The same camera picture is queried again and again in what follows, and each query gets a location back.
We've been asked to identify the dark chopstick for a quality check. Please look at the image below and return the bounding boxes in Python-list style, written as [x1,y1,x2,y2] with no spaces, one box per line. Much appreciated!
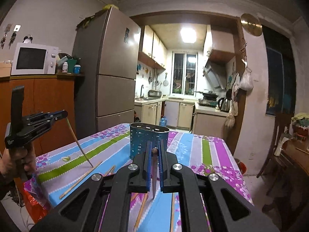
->
[151,147,158,199]

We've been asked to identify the wooden chopstick pair piece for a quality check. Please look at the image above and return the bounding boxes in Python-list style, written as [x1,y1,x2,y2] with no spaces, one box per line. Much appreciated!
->
[104,165,116,177]

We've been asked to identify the wooden chopstick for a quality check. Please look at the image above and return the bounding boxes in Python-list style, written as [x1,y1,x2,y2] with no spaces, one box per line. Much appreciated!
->
[59,161,103,200]

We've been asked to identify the kitchen window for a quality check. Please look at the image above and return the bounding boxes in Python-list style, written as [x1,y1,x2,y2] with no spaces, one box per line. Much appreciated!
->
[171,52,198,96]

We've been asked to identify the person's left hand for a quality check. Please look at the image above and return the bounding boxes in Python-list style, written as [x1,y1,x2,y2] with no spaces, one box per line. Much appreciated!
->
[1,143,36,183]

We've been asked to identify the blue perforated utensil holder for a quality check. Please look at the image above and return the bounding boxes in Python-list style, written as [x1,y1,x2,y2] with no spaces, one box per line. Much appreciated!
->
[129,123,170,160]

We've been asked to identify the orange wooden cabinet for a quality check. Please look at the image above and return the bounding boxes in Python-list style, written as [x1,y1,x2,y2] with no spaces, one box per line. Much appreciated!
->
[0,74,84,156]

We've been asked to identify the blue water jug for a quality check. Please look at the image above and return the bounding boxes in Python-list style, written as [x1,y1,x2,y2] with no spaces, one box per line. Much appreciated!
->
[159,116,167,127]

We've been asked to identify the floral striped tablecloth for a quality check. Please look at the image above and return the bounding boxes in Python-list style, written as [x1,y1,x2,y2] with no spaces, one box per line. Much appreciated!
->
[24,124,251,231]

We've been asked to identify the white medicine bottle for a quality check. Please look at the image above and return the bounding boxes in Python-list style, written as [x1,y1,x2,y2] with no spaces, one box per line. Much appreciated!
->
[62,62,68,73]

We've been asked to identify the blue lidded jar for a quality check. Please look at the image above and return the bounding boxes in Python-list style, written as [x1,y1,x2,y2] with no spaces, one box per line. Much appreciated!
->
[73,64,81,74]

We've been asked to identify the green container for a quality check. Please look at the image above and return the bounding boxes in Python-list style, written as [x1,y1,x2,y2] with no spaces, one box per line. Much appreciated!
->
[67,59,77,73]

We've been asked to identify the white microwave oven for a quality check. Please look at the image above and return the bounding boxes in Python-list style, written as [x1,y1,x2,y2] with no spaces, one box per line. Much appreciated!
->
[11,43,59,76]

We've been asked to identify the black wok on stove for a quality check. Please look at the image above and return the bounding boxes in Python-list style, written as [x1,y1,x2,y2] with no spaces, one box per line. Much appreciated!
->
[196,91,218,101]

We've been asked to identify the steel electric kettle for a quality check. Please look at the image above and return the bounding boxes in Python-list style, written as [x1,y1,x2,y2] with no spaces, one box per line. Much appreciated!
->
[218,97,231,113]

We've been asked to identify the steel range hood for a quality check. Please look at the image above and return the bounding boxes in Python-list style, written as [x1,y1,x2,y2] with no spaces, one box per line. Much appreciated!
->
[203,61,227,91]

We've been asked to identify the grey refrigerator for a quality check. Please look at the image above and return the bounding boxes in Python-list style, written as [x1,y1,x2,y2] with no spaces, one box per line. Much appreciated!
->
[72,7,141,139]

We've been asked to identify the white hanging plastic bag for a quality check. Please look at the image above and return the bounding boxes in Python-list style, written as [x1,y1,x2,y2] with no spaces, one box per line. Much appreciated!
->
[239,67,254,91]

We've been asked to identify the wooden chair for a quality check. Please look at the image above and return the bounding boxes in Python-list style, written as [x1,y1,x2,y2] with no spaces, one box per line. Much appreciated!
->
[256,113,293,195]

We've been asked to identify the wooden side table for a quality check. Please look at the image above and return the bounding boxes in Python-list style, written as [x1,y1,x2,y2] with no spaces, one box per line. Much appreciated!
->
[279,137,308,190]

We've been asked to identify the potted plant on table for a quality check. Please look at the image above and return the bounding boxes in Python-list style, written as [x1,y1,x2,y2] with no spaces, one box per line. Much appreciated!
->
[292,113,309,138]

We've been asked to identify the gold round wall clock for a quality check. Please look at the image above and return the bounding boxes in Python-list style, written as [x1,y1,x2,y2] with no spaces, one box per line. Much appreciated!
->
[240,13,262,37]

